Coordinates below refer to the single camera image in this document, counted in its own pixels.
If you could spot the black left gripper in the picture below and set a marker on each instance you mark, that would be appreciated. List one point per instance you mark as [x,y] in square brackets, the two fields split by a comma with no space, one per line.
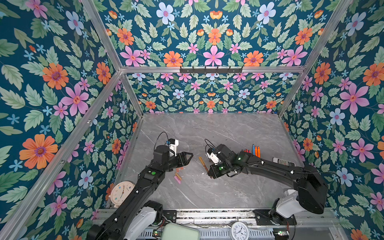
[185,162]

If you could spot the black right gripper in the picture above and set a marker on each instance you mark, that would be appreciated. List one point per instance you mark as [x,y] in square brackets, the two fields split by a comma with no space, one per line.
[214,174]

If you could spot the brown marker pen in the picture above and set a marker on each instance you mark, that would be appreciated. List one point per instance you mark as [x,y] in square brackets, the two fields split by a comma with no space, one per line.
[203,164]

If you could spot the yellow orange marker pen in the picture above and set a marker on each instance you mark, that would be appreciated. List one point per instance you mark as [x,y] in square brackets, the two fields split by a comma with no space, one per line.
[259,152]

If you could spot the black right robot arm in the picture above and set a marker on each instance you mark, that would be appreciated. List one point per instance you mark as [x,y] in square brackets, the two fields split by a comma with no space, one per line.
[307,187]

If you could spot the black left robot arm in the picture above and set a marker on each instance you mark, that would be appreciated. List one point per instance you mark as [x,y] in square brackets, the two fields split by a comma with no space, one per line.
[136,212]

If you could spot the white remote control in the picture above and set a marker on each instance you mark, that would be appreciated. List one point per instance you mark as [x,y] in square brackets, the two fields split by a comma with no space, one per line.
[284,162]

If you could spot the white analog clock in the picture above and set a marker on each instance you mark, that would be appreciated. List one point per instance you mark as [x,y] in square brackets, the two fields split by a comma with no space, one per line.
[239,231]

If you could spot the beige round alarm clock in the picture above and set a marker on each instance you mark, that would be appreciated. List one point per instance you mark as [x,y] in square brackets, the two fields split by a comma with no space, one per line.
[120,192]

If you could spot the pale green box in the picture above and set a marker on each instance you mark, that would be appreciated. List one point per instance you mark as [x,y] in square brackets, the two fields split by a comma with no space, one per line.
[178,232]

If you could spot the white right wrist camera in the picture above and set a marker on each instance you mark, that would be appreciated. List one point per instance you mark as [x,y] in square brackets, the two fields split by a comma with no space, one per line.
[213,157]

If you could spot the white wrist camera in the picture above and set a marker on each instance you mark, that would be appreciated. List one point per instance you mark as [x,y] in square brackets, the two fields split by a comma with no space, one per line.
[213,157]
[173,144]

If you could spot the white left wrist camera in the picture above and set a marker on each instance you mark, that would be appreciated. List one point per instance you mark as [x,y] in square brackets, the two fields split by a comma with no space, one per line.
[173,144]

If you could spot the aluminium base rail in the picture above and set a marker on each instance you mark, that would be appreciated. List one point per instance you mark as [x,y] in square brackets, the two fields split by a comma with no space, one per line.
[250,216]

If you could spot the black hook rail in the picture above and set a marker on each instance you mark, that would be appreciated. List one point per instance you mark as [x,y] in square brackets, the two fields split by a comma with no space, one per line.
[210,70]

